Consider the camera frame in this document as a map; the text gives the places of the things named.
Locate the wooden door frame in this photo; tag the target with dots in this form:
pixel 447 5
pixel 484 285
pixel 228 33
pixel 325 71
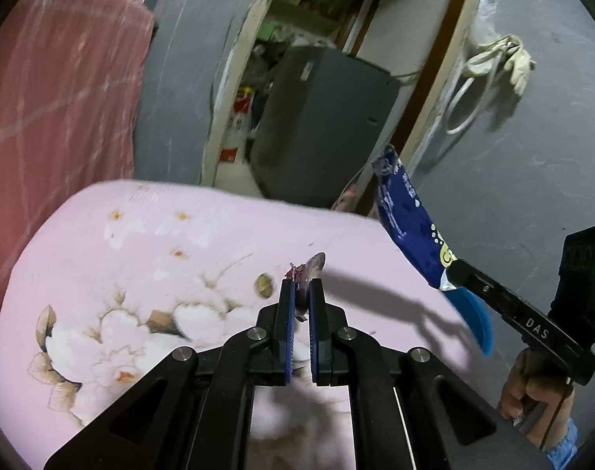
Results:
pixel 228 73

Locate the white hanging gloves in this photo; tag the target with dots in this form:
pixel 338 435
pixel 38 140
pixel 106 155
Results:
pixel 515 61

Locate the pink floral cloth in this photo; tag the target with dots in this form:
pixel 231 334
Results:
pixel 131 264

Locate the blue snack packet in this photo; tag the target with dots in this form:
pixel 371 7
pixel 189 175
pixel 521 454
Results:
pixel 405 220

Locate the red checked cloth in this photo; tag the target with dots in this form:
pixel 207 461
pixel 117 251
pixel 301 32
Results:
pixel 57 107

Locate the red yellow bottle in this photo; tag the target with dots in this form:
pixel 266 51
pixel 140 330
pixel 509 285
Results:
pixel 242 105

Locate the red white carton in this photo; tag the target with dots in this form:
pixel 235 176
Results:
pixel 228 154

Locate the grey appliance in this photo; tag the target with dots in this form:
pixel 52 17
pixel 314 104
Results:
pixel 322 122

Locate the blue plastic bin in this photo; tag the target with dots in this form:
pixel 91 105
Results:
pixel 476 316

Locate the pink patterned fabric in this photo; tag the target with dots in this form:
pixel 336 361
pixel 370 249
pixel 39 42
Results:
pixel 347 197

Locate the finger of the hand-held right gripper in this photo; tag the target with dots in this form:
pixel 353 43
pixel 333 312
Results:
pixel 466 279

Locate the pile of household clutter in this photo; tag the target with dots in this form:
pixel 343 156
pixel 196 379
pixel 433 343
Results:
pixel 277 39

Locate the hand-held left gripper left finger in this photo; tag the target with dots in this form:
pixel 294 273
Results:
pixel 288 333

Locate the person's right hand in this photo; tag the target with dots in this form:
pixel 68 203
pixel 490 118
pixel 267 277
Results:
pixel 535 391

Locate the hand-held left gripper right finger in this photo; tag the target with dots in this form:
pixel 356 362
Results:
pixel 316 333

